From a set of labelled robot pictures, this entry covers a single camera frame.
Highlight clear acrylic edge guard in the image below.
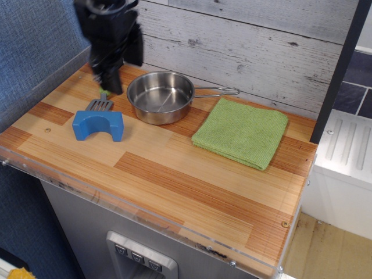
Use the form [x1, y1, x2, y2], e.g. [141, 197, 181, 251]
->
[1, 137, 316, 278]

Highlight grey toy fridge cabinet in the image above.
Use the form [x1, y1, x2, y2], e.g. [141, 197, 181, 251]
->
[40, 179, 274, 279]

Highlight white ribbed sink unit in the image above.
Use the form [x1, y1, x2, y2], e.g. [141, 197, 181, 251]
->
[302, 110, 371, 238]

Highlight green handled grey spatula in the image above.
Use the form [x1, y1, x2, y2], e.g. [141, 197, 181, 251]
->
[86, 89, 113, 112]

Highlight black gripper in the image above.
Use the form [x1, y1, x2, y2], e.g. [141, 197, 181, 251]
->
[73, 1, 144, 95]

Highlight silver dispenser panel with buttons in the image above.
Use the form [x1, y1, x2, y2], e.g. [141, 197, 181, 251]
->
[106, 231, 178, 278]

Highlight dark right cabinet post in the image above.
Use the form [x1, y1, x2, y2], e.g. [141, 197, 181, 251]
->
[310, 0, 371, 144]

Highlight yellow object at corner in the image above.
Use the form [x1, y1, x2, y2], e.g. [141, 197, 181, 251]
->
[7, 268, 36, 279]

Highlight green folded cloth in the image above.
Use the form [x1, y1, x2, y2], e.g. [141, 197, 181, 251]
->
[191, 98, 288, 171]

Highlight blue arch-shaped wooden handle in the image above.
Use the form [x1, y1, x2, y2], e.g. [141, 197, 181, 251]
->
[72, 110, 124, 142]

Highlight stainless steel pan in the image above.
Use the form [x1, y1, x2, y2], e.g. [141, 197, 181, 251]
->
[127, 71, 240, 126]

